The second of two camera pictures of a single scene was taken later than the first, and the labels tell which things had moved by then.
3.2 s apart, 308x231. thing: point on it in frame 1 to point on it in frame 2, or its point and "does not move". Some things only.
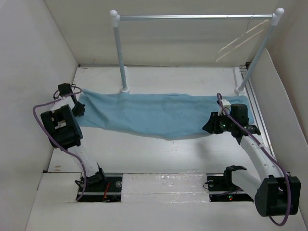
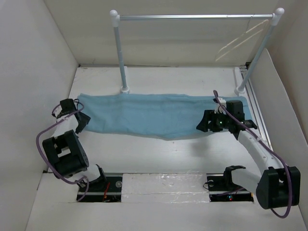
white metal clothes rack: [275, 17] does not move
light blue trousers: [156, 116] does not move
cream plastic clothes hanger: [245, 36] does not move
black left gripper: [81, 110] to [83, 121]
